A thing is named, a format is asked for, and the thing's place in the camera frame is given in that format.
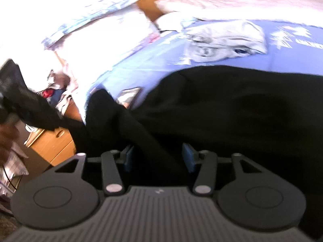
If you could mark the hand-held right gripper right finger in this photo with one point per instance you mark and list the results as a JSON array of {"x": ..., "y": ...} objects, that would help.
[{"x": 188, "y": 156}]

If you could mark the blue printed bed sheet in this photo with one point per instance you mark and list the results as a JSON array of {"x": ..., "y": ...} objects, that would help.
[{"x": 151, "y": 60}]

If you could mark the blue white patterned pillow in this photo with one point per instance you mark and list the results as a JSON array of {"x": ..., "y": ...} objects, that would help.
[{"x": 101, "y": 10}]

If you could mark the black pants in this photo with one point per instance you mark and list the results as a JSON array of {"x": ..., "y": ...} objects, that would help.
[{"x": 214, "y": 105}]

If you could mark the person's left hand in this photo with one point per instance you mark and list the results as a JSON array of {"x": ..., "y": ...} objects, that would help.
[{"x": 6, "y": 138}]

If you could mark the checkered cloth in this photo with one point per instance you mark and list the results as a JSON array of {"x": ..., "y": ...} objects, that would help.
[{"x": 14, "y": 163}]

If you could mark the grey crumpled garment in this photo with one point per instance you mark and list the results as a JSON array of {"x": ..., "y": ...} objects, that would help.
[{"x": 222, "y": 41}]

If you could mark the pale pink quilt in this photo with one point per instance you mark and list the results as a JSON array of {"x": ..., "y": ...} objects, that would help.
[{"x": 239, "y": 5}]

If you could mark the wooden nightstand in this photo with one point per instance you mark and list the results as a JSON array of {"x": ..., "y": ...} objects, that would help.
[{"x": 54, "y": 143}]

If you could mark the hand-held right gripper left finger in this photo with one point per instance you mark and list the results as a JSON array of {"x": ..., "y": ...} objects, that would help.
[{"x": 129, "y": 157}]

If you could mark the red object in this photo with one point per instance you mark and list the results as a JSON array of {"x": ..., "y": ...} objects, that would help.
[{"x": 47, "y": 93}]

